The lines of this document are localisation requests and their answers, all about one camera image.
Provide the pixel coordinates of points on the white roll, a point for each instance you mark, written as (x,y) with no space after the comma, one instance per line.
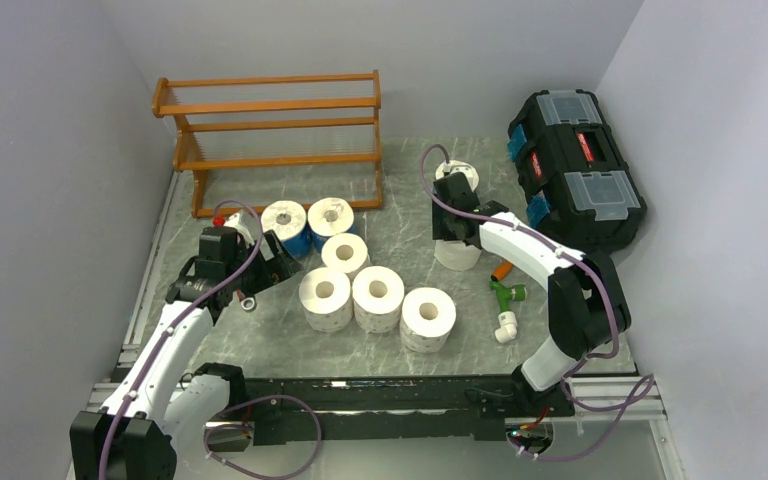
(347,253)
(377,293)
(428,316)
(326,298)

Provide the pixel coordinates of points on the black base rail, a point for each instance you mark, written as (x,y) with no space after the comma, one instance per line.
(482,407)

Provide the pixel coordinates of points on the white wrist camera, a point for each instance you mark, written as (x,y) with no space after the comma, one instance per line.
(236,221)
(454,167)

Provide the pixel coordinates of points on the blue wrapped roll middle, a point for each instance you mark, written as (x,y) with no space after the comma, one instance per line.
(330,216)

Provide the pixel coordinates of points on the green and white pipe fitting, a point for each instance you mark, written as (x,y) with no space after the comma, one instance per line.
(505,296)

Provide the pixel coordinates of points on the blue wrapped roll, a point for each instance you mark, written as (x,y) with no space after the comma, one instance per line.
(473,183)
(288,220)
(330,216)

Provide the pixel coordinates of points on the orange wooden two-tier shelf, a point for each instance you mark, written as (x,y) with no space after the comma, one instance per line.
(273,122)

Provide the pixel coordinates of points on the red handled tool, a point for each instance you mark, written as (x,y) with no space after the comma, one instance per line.
(247,303)

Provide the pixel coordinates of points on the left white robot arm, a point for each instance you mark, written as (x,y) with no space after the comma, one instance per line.
(139,430)

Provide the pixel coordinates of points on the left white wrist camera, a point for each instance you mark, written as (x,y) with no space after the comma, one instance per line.
(236,221)

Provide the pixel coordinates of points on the blue wrapped roll left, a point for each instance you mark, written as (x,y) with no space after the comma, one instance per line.
(288,220)

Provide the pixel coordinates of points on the white roll sideways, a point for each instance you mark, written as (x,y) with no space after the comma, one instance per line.
(456,255)

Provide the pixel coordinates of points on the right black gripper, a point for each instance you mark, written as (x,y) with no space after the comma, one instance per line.
(439,231)

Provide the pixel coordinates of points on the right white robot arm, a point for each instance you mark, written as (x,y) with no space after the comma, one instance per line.
(586,303)

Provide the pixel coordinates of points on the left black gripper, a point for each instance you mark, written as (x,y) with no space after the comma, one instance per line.
(274,270)

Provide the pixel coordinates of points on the blue wrapped roll far right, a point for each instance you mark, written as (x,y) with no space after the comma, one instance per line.
(473,183)

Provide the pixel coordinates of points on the black plastic toolbox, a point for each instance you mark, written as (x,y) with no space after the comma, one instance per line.
(578,187)

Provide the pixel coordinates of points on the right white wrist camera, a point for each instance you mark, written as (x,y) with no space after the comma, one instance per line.
(454,167)

